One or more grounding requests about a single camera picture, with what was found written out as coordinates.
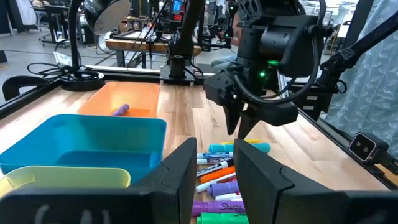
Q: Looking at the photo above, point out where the blue plastic bin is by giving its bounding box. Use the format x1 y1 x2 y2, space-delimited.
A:
0 114 168 186

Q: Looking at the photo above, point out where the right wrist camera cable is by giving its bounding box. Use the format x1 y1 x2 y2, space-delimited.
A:
233 0 327 105

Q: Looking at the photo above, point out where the red dry-erase marker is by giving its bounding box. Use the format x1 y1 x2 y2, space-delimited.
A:
195 172 237 194

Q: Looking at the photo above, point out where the background wooden table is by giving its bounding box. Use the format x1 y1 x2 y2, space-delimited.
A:
104 37 203 58

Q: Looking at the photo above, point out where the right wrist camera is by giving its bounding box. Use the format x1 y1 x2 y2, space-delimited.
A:
248 101 299 127

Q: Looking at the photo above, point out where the purple highlighter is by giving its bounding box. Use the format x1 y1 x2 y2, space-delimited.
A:
111 103 131 117

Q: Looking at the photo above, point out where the black metal table frame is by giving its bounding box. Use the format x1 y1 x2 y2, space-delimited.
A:
0 18 398 190

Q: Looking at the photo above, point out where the table-level camera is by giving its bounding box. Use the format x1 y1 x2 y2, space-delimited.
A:
348 132 389 162

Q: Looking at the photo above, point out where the orange plastic bin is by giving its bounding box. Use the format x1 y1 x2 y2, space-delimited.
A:
76 81 161 119

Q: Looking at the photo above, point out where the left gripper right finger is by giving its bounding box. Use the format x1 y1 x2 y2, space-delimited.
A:
233 139 398 224

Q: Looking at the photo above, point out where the black dry-erase marker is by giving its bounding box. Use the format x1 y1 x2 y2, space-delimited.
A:
196 159 234 178

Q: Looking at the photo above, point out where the white paper tag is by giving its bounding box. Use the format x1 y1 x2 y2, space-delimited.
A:
53 51 74 67

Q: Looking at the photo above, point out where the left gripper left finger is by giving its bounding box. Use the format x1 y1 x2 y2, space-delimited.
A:
0 136 198 224

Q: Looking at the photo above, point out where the black lamp cable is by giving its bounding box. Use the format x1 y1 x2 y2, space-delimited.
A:
27 62 103 82

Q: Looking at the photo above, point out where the yellow plastic bin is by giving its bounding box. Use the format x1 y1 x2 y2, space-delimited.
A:
0 166 131 198

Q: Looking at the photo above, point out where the light blue patterned curtain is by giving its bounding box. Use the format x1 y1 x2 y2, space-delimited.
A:
323 0 398 150

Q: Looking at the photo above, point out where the black desk lamp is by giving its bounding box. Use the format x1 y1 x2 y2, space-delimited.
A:
58 0 131 93

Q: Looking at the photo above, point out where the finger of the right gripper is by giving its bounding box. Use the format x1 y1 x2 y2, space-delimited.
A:
223 101 246 136
238 107 265 140

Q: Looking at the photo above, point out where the black table clamp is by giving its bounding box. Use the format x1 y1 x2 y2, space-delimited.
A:
2 75 52 102

